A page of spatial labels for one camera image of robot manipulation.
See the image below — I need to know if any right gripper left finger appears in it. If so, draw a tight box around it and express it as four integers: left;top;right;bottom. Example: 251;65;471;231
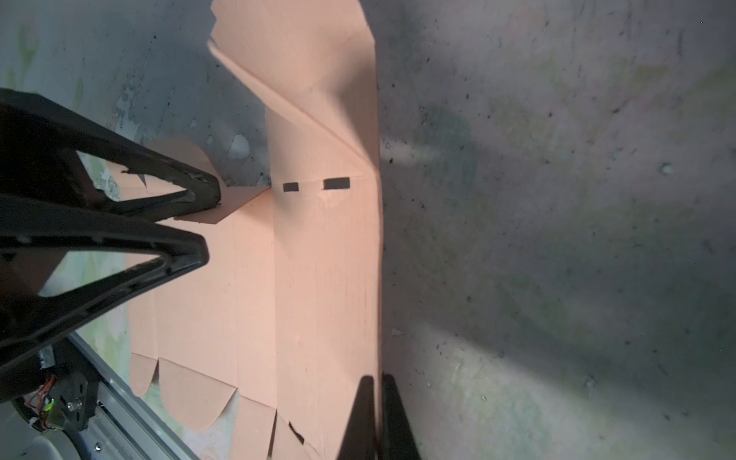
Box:
337;376;377;460

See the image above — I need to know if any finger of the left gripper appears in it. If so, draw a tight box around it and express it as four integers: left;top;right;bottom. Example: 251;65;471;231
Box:
1;88;222;222
1;195;209;368

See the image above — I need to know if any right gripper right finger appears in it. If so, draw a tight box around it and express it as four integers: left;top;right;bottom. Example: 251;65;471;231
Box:
381;374;421;460

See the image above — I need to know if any orange paper box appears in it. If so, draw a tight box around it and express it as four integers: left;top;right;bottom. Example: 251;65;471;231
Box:
128;1;383;459

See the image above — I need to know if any aluminium mounting rail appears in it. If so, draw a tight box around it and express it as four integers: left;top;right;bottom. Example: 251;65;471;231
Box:
0;330;202;460

